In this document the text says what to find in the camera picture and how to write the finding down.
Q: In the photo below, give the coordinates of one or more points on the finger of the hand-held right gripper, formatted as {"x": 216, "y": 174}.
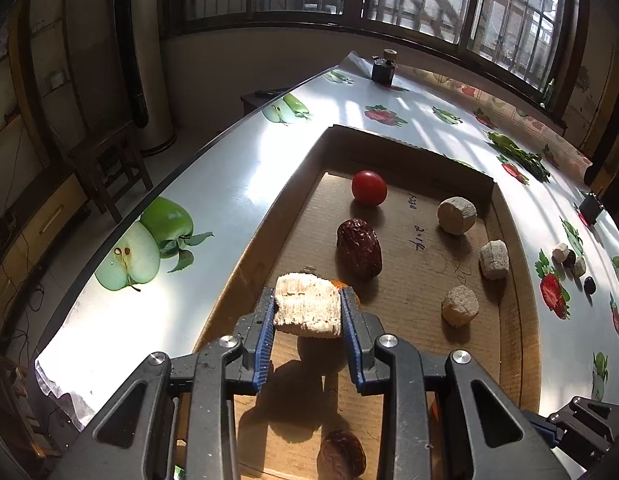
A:
{"x": 539, "y": 429}
{"x": 584, "y": 417}

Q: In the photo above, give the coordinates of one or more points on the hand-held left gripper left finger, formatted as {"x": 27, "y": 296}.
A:
{"x": 264, "y": 342}

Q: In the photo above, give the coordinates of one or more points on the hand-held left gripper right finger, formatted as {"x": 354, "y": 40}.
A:
{"x": 352, "y": 347}

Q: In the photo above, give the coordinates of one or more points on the large orange mandarin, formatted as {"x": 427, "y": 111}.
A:
{"x": 350, "y": 296}

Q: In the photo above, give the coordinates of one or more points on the large ribbed sugarcane piece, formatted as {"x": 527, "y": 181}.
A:
{"x": 307, "y": 307}

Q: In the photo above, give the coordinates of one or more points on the large wrinkled red date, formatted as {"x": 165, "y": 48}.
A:
{"x": 359, "y": 252}

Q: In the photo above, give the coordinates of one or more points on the brown cardboard box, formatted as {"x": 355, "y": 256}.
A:
{"x": 419, "y": 280}

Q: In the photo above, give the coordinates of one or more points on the pale sugarcane piece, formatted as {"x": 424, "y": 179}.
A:
{"x": 457, "y": 215}
{"x": 494, "y": 259}
{"x": 579, "y": 266}
{"x": 560, "y": 251}
{"x": 459, "y": 305}

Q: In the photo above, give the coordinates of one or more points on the red tomato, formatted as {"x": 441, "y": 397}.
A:
{"x": 369, "y": 187}

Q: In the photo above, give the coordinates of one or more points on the dark wrinkled date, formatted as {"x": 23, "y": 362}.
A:
{"x": 589, "y": 285}

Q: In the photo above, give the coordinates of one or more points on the dark purple plum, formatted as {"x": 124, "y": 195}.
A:
{"x": 570, "y": 259}

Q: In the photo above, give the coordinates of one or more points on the fruit print tablecloth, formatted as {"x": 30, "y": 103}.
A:
{"x": 214, "y": 170}

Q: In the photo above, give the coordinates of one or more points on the black box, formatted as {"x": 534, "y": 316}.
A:
{"x": 590, "y": 208}

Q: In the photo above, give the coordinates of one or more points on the wooden stool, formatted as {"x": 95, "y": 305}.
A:
{"x": 109, "y": 160}

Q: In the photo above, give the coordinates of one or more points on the small dark side table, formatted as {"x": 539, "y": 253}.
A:
{"x": 262, "y": 102}

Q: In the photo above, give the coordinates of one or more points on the yellow low cabinet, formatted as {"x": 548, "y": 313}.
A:
{"x": 44, "y": 215}

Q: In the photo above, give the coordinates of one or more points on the green leafy vegetables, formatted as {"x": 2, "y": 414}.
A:
{"x": 519, "y": 152}

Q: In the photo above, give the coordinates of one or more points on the small dark box with cap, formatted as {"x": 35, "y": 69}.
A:
{"x": 383, "y": 69}

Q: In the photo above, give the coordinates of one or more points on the white standing air conditioner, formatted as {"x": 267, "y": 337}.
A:
{"x": 152, "y": 85}

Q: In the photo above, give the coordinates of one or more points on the green bottle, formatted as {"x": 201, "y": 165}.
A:
{"x": 548, "y": 92}

